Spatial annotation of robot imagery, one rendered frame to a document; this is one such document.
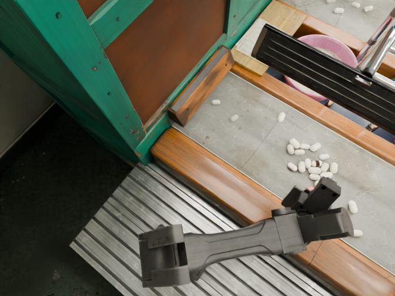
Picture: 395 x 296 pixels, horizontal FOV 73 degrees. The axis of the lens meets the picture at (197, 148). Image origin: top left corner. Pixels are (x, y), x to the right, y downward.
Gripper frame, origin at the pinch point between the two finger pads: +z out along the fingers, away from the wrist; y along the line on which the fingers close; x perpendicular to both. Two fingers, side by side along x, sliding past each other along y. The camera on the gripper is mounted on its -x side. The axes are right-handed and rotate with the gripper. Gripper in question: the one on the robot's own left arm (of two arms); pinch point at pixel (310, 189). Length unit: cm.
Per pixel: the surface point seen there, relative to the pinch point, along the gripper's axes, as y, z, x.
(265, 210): 6.0, -1.6, 13.4
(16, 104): 142, 11, 62
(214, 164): 26.4, 0.6, 11.5
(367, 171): -13.9, 23.0, -3.9
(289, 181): 4.3, 9.7, 7.2
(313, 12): 31, 60, -36
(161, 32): 48, -15, -21
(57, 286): 67, -16, 125
